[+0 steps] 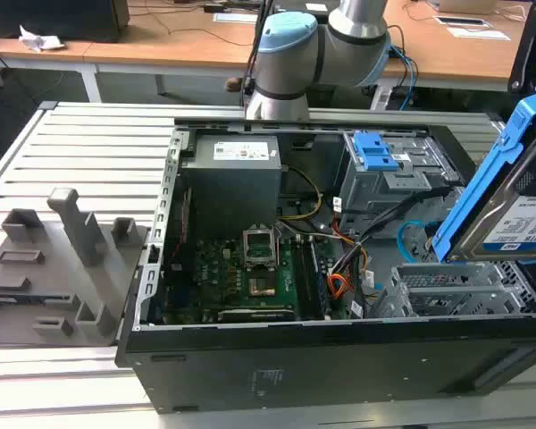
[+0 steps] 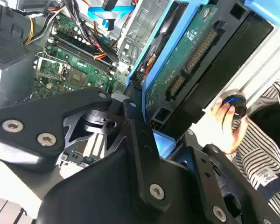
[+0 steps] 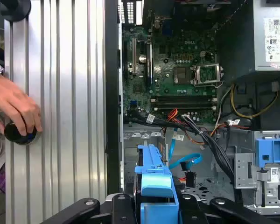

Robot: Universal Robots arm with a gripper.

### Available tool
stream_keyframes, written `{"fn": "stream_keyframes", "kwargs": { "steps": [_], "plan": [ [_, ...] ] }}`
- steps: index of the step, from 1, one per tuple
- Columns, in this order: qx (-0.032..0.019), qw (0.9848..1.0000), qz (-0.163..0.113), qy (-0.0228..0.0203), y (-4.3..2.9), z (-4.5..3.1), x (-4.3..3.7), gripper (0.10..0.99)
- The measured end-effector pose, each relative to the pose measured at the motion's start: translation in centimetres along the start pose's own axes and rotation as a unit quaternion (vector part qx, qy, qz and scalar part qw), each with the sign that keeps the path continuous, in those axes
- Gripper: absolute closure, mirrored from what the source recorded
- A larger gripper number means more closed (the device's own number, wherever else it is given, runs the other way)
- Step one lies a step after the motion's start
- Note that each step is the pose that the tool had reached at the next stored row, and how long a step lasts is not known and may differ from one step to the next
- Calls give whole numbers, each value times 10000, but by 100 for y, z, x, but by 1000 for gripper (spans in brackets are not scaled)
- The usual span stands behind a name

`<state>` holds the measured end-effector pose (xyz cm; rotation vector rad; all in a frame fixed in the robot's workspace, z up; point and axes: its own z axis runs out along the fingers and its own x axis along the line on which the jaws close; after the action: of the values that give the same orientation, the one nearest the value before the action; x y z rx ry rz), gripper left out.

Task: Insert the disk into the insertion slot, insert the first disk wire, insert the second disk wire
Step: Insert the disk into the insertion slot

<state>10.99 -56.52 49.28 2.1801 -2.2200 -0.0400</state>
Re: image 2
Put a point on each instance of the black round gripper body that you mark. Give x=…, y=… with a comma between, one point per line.
x=95, y=198

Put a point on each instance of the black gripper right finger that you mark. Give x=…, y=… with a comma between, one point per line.
x=211, y=186

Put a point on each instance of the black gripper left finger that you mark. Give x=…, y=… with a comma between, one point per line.
x=32, y=116

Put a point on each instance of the round black blue-ringed tool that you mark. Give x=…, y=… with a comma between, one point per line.
x=239, y=106

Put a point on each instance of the hard disk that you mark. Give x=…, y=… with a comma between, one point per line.
x=177, y=70

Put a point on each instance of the person's hand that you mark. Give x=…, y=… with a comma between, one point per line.
x=220, y=135

